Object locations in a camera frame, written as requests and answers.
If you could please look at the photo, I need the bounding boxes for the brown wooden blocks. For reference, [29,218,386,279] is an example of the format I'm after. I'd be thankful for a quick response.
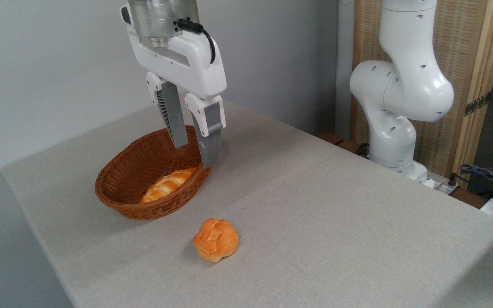
[316,131,371,158]

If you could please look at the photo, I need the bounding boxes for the blue and black cable bundle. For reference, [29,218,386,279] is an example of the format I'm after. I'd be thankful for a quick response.
[458,159,493,202]

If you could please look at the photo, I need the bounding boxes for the black screen hinge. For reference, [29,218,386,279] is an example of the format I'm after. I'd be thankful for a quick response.
[464,92,491,117]

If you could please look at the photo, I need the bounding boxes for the long braided bread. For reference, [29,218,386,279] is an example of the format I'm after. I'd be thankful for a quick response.
[140,168,197,204]

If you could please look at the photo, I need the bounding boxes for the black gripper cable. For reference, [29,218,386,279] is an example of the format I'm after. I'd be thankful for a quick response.
[178,18,216,65]

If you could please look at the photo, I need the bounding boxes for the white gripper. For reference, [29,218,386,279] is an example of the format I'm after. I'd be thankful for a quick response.
[120,3,227,169]

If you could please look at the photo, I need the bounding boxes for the brown wicker basket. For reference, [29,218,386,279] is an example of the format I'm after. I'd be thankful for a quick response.
[95,125,212,220]

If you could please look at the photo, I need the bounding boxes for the bamboo folding screen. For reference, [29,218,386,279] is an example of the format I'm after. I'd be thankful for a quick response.
[351,0,493,189]

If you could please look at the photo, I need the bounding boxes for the round knotted bread roll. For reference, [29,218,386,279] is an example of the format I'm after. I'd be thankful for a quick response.
[193,218,239,262]

